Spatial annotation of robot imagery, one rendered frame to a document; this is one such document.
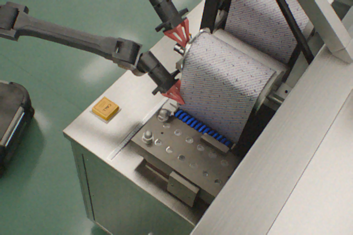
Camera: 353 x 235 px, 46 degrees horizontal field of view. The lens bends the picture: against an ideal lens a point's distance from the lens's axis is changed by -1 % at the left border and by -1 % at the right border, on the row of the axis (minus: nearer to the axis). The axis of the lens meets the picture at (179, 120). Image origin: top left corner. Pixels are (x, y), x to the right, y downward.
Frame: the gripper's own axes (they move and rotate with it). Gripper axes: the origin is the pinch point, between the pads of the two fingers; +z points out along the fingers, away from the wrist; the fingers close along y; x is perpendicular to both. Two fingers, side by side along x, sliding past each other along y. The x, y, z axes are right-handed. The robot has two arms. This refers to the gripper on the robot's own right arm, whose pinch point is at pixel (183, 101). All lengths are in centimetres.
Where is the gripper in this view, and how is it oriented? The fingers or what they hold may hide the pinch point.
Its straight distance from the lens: 136.7
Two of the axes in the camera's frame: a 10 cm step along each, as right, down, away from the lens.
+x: 5.0, -2.1, -8.4
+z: 6.5, 7.3, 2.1
